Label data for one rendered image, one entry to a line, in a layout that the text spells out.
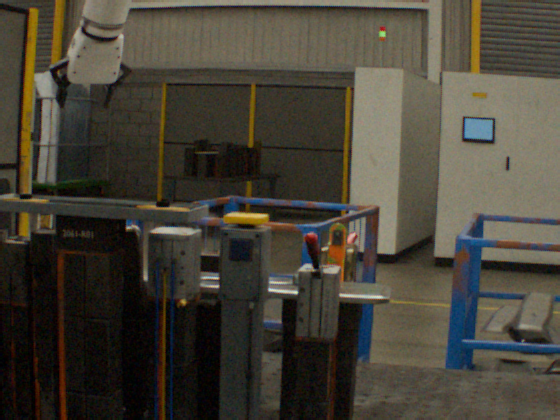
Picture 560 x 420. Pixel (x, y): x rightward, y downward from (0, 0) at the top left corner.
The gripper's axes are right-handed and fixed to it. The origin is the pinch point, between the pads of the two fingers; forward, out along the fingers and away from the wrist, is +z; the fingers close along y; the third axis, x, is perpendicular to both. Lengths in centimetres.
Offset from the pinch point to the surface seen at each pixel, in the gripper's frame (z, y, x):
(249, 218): -9, 11, -49
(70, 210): -0.9, -12.9, -35.0
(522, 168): 286, 635, 368
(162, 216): -6.1, -1.4, -43.8
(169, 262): 11.4, 8.0, -34.9
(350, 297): 11, 39, -48
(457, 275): 87, 169, 30
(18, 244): 18.5, -15.3, -19.8
